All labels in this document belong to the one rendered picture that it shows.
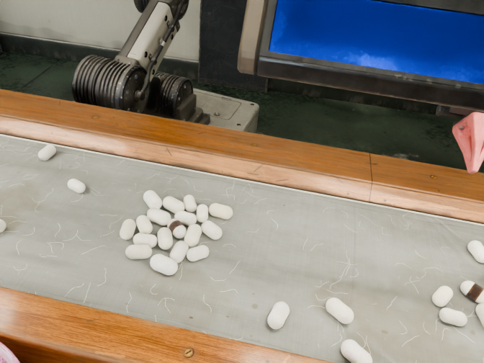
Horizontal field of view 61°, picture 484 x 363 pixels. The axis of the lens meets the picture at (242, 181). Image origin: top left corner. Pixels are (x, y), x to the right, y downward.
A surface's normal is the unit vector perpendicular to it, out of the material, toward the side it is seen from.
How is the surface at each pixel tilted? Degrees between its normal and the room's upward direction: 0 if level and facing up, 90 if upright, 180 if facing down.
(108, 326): 0
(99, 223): 0
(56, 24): 88
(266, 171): 45
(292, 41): 58
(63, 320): 0
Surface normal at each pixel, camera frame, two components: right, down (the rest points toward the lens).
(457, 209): -0.08, -0.12
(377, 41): -0.12, 0.10
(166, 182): 0.08, -0.78
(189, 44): -0.16, 0.59
